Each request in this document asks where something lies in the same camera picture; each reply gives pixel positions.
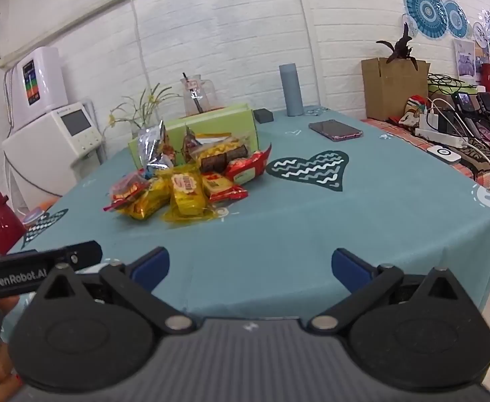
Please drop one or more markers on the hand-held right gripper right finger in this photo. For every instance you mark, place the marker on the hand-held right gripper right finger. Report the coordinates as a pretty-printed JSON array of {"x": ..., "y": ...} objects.
[{"x": 349, "y": 270}]

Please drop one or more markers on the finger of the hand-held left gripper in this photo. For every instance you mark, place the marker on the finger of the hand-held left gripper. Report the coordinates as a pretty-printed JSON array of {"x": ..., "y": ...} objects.
[{"x": 86, "y": 253}]

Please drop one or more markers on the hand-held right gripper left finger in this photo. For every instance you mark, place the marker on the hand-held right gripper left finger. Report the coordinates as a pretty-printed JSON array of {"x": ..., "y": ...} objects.
[{"x": 153, "y": 268}]

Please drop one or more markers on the pile of assorted snack packets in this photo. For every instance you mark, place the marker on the pile of assorted snack packets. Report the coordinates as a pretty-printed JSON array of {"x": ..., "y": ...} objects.
[{"x": 186, "y": 192}]

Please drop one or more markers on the red rice cracker packet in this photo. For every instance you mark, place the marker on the red rice cracker packet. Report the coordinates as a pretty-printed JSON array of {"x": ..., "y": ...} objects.
[{"x": 245, "y": 169}]

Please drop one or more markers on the light green cardboard box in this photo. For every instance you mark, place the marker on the light green cardboard box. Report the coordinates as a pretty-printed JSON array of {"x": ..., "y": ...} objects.
[{"x": 228, "y": 123}]

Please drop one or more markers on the orange plastic tub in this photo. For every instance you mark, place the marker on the orange plastic tub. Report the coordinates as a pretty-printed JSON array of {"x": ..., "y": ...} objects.
[{"x": 40, "y": 213}]

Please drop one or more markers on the white water dispenser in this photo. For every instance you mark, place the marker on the white water dispenser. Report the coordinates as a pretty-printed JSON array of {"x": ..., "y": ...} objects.
[{"x": 52, "y": 146}]

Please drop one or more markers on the smartphone in clear case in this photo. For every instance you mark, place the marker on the smartphone in clear case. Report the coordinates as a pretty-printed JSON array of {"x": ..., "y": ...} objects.
[{"x": 335, "y": 130}]

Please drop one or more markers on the glass vase with yellow flowers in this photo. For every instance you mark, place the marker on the glass vase with yellow flowers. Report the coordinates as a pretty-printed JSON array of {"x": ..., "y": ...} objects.
[{"x": 142, "y": 111}]

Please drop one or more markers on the white power strip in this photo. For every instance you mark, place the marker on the white power strip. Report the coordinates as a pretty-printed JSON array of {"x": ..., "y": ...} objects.
[{"x": 441, "y": 136}]

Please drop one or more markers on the red plaid cloth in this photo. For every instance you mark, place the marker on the red plaid cloth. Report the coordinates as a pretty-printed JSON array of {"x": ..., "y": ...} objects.
[{"x": 485, "y": 176}]

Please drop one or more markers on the plush toy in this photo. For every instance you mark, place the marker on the plush toy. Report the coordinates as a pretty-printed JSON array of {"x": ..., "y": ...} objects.
[{"x": 412, "y": 113}]

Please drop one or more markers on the small black box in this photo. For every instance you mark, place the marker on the small black box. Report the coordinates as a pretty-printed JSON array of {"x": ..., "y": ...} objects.
[{"x": 263, "y": 115}]

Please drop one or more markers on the black straw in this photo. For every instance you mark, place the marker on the black straw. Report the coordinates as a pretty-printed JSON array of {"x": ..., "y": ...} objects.
[{"x": 194, "y": 94}]

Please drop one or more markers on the glass pitcher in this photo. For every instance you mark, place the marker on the glass pitcher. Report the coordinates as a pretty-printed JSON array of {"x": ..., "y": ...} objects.
[{"x": 199, "y": 94}]

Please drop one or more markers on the brown cardboard box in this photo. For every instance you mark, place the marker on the brown cardboard box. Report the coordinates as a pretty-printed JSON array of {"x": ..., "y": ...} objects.
[{"x": 391, "y": 92}]

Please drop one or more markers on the grey-blue tumbler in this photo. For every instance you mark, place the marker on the grey-blue tumbler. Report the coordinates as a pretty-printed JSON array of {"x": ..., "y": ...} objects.
[{"x": 291, "y": 90}]

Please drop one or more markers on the dark purple plant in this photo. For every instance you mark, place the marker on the dark purple plant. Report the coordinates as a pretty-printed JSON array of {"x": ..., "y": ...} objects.
[{"x": 399, "y": 48}]

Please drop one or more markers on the large blue paper fan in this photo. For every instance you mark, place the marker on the large blue paper fan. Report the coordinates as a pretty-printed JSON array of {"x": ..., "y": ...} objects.
[{"x": 425, "y": 8}]

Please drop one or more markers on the small blue paper fan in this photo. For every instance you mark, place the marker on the small blue paper fan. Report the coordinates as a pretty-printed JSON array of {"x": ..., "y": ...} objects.
[{"x": 456, "y": 19}]

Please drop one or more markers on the white wall water purifier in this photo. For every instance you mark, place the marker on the white wall water purifier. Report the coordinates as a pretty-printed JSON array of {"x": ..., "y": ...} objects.
[{"x": 40, "y": 79}]

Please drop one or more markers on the wall photo poster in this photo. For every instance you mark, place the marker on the wall photo poster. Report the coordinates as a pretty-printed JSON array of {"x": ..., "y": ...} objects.
[{"x": 464, "y": 58}]

